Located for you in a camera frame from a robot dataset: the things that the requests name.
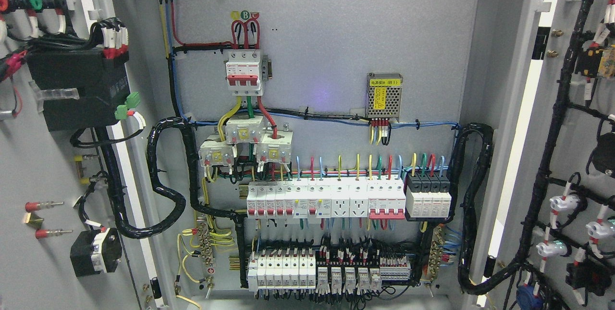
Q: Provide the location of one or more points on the grey cabinet door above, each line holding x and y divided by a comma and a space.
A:
539, 191
39, 186

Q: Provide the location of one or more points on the white current transformers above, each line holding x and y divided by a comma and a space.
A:
245, 134

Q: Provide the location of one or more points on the row of white mini breakers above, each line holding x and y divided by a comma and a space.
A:
290, 200

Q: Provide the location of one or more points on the white socket modules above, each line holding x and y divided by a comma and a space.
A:
349, 198

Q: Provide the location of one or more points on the metal mesh power supply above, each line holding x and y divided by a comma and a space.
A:
384, 95

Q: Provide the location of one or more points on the white red main breaker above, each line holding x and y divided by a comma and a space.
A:
246, 70

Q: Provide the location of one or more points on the white red-lever circuit breaker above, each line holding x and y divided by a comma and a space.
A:
387, 200

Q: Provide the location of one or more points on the black white surge protector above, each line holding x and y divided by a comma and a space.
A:
428, 198

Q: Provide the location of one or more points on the lower white breaker row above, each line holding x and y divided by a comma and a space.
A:
282, 269

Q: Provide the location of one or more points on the brass ground terminal bar left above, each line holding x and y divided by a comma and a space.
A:
205, 245

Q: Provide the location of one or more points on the white relay row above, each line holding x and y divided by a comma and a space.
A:
348, 272

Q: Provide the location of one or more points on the brass terminal bar right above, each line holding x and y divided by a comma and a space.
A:
435, 254

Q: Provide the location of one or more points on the black digital power meter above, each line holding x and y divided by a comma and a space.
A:
79, 89

